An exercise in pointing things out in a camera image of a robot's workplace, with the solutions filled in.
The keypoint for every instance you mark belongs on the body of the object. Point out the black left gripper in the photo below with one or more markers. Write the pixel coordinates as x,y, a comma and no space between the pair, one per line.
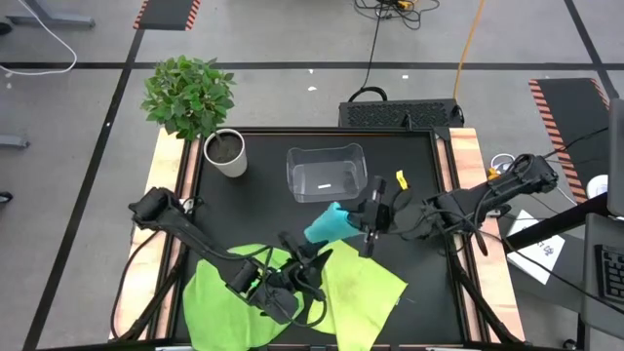
283,292

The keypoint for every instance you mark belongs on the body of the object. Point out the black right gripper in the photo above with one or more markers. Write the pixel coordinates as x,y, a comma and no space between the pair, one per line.
409,214

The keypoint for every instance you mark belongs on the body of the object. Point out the teal blue microfiber towel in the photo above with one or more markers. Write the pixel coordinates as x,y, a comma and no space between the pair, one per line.
329,226

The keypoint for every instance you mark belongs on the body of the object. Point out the yellow-green microfiber towel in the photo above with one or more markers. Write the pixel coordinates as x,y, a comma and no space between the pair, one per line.
361,292

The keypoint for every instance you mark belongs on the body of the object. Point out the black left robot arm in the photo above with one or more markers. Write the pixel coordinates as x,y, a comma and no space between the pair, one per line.
195,239

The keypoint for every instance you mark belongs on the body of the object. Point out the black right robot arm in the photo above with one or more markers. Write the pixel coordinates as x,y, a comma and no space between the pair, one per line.
487,195

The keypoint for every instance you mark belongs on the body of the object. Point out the bright green microfiber towel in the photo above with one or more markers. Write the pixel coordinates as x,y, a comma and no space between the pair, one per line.
219,312

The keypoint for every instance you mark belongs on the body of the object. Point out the yellow tape tag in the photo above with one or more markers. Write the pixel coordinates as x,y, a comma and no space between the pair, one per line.
401,179

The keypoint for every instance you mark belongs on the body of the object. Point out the clear plastic bin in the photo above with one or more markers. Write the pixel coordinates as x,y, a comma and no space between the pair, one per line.
326,170

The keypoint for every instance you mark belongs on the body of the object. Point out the black perforated computer case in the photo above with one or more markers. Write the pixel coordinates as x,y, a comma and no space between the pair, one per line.
400,114

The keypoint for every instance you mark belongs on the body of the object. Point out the light wooden side board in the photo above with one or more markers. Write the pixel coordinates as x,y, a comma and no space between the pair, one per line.
468,151
168,151

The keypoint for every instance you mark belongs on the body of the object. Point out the white plant pot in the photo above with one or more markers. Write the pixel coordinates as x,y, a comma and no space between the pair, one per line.
225,156

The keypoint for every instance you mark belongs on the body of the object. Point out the white paper sheet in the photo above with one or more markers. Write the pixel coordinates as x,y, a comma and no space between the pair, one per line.
541,253

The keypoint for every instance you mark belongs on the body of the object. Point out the black diagonal beam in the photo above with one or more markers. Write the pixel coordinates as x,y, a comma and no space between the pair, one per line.
556,224

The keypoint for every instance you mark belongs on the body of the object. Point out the green leafy plant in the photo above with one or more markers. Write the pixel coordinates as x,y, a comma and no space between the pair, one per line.
187,95

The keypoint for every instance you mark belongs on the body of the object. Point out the black hazard-striped floor mat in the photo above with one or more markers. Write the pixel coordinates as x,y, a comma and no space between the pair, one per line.
575,127
168,13

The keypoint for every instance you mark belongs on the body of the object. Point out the white round cup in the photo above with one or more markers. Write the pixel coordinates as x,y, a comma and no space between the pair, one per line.
598,187

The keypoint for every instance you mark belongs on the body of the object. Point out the grey desk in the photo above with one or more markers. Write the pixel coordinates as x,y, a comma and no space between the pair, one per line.
604,229

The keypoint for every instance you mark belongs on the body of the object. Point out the black keyboard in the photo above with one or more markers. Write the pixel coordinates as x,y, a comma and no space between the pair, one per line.
612,273

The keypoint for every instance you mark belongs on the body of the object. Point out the grey monitor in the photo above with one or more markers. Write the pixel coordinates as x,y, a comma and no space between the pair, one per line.
616,156

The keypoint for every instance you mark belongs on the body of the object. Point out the grey desk foot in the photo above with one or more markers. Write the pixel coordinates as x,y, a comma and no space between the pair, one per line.
58,21
14,142

